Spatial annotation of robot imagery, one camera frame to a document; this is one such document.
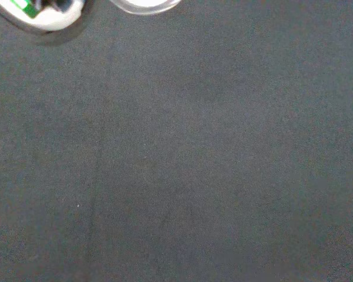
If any black bench cloth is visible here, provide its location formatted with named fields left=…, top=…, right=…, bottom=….
left=0, top=0, right=353, bottom=282

